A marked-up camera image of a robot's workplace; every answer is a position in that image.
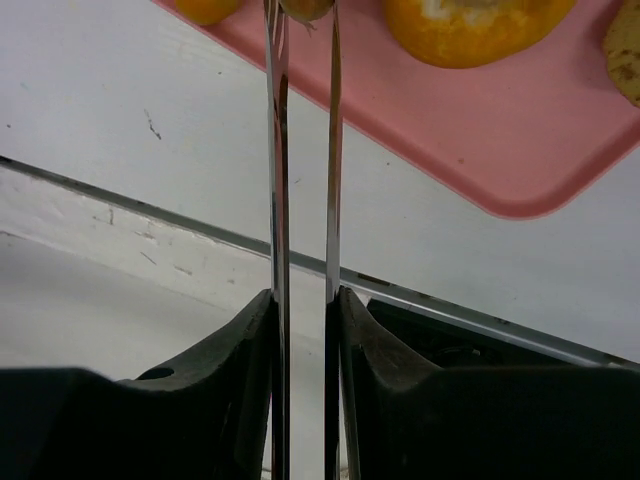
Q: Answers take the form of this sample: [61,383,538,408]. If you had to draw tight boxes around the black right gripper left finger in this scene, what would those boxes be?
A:
[117,290,274,479]

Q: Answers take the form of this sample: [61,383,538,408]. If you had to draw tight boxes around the orange round bun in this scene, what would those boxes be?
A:
[383,0,575,69]

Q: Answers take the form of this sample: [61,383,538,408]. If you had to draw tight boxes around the toasted baguette slice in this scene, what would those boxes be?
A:
[602,0,640,107]

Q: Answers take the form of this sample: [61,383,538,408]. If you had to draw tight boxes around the small round bread roll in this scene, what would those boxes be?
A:
[279,0,334,23]

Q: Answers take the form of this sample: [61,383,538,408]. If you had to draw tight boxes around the silver metal tongs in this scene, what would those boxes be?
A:
[262,0,346,480]

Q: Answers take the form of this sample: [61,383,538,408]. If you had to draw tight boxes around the striped croissant bread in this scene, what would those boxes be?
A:
[174,0,242,26]

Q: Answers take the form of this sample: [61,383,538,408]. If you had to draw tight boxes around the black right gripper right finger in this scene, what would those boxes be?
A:
[337,288,500,479]

